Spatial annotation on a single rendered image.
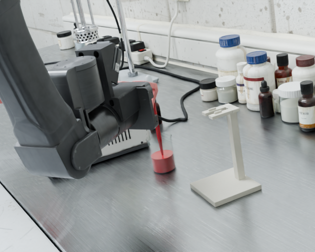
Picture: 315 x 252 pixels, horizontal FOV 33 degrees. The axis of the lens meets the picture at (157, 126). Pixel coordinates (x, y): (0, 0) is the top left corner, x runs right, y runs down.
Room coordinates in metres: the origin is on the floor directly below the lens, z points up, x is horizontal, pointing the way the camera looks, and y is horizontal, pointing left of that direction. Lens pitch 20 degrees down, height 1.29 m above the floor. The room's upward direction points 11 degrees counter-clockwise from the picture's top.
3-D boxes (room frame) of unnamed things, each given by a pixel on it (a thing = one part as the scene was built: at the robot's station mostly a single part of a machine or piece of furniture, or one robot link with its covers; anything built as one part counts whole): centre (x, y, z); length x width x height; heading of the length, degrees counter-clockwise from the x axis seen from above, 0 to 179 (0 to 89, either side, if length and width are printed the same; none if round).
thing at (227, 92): (1.13, -0.17, 0.93); 0.05 x 0.05 x 0.05
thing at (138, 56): (1.80, 0.09, 0.92); 0.40 x 0.06 x 0.04; 28
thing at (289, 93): (0.95, -0.26, 0.93); 0.06 x 0.06 x 0.07
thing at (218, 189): (0.73, -0.08, 0.96); 0.08 x 0.08 x 0.13; 20
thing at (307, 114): (0.89, -0.27, 0.94); 0.04 x 0.04 x 0.09
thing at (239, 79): (1.10, -0.20, 0.94); 0.03 x 0.03 x 0.09
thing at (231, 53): (1.19, -0.20, 0.96); 0.07 x 0.07 x 0.13
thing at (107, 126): (0.69, 0.09, 1.05); 0.07 x 0.06 x 0.07; 149
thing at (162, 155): (0.84, 0.00, 0.93); 0.04 x 0.04 x 0.06
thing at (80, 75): (0.66, 0.11, 1.09); 0.12 x 0.09 x 0.12; 149
